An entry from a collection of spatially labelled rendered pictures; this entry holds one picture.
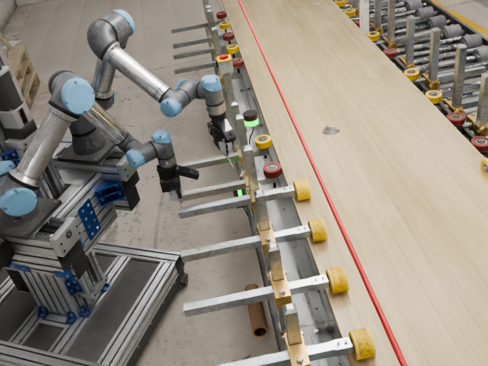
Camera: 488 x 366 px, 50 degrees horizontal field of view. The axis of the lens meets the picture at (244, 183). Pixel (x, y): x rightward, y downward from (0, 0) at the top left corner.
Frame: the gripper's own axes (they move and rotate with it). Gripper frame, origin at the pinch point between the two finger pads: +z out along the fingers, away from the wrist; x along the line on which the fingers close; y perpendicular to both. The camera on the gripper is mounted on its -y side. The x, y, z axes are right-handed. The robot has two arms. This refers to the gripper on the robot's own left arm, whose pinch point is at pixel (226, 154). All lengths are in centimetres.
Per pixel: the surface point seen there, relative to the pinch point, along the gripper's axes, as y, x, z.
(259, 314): -11, 4, 93
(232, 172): 124, -48, 103
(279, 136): 12.9, -33.2, 11.2
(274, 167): -8.4, -17.5, 10.4
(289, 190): -33.4, -9.9, 4.2
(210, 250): -45, 30, 4
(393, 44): 67, -150, 19
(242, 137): -1.7, -7.5, -6.1
